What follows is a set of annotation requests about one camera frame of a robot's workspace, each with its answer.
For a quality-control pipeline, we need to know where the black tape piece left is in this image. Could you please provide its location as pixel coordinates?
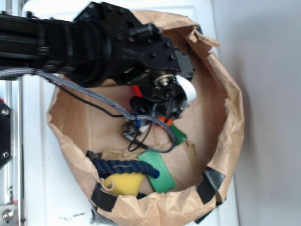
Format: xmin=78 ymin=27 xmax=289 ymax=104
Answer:
xmin=91 ymin=183 xmax=118 ymax=212

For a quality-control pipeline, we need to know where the black tape piece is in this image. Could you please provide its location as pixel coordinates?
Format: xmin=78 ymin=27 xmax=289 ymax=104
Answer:
xmin=91 ymin=183 xmax=118 ymax=212
xmin=194 ymin=166 xmax=226 ymax=224

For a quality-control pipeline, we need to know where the dark blue rope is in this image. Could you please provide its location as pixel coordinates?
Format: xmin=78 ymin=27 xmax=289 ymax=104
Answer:
xmin=90 ymin=158 xmax=160 ymax=179

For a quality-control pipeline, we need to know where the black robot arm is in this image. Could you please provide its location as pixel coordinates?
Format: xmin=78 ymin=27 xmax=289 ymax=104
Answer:
xmin=0 ymin=2 xmax=197 ymax=120

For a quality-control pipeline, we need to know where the black tape piece right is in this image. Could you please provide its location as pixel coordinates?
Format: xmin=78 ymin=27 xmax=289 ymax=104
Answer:
xmin=194 ymin=166 xmax=226 ymax=224

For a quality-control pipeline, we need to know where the aluminium frame rail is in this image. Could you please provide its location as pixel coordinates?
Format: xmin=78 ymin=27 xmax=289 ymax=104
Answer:
xmin=0 ymin=0 xmax=24 ymax=226

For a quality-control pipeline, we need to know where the brown paper bag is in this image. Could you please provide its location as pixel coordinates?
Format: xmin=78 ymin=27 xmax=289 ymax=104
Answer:
xmin=46 ymin=9 xmax=245 ymax=226

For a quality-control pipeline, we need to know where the grey braided cable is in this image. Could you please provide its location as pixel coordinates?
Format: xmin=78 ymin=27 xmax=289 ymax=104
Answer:
xmin=0 ymin=67 xmax=177 ymax=153

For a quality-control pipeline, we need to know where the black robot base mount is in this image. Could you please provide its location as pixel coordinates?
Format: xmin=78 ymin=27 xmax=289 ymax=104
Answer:
xmin=0 ymin=98 xmax=12 ymax=169

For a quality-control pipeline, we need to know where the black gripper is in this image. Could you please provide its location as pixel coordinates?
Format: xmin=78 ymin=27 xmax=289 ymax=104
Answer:
xmin=72 ymin=2 xmax=196 ymax=120

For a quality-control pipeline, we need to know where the yellow sponge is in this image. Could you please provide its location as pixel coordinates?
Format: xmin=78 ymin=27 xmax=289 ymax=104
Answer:
xmin=103 ymin=173 xmax=145 ymax=196

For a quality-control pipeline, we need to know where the green rectangular block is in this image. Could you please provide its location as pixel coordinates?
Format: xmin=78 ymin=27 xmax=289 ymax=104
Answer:
xmin=138 ymin=151 xmax=176 ymax=193

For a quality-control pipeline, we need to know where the black cable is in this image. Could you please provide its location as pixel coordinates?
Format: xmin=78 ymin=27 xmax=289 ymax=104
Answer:
xmin=48 ymin=79 xmax=153 ymax=152

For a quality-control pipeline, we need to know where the orange plastic carrot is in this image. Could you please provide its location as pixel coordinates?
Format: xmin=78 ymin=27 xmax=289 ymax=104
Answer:
xmin=130 ymin=86 xmax=173 ymax=126

